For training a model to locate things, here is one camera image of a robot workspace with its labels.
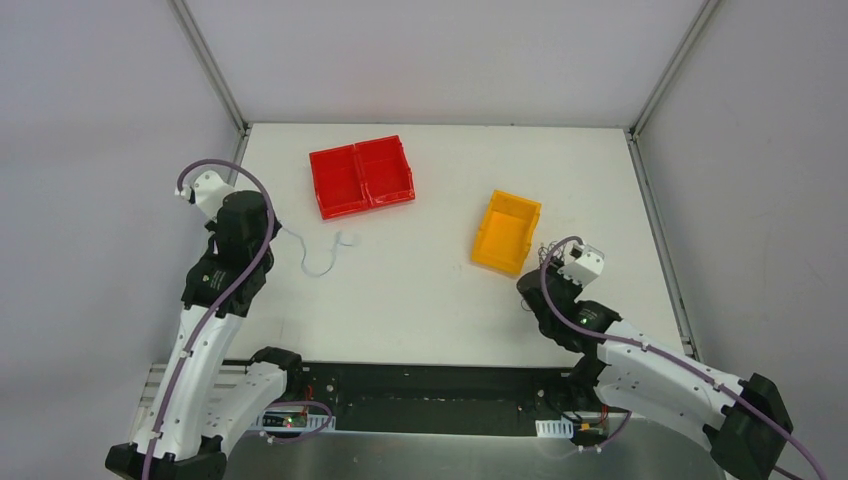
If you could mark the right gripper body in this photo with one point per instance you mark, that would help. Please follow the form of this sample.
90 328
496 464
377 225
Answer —
556 273

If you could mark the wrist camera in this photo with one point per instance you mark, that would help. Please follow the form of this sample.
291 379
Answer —
585 266
207 192

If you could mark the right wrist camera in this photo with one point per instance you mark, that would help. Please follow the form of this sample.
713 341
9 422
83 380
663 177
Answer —
585 266

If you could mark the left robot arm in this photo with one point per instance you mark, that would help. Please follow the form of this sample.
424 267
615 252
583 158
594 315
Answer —
186 435

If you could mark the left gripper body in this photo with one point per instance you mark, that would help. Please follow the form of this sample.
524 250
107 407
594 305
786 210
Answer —
216 221

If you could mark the yellow bin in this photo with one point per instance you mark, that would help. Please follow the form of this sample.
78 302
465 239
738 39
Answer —
505 234

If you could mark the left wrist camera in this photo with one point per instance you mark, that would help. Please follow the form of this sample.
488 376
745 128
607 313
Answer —
207 192

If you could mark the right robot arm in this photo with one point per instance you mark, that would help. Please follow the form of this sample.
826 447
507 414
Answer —
741 423

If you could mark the red double bin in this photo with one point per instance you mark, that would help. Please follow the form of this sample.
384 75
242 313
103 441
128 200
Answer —
360 177

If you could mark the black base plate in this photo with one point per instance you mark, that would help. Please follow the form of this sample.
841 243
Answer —
431 399

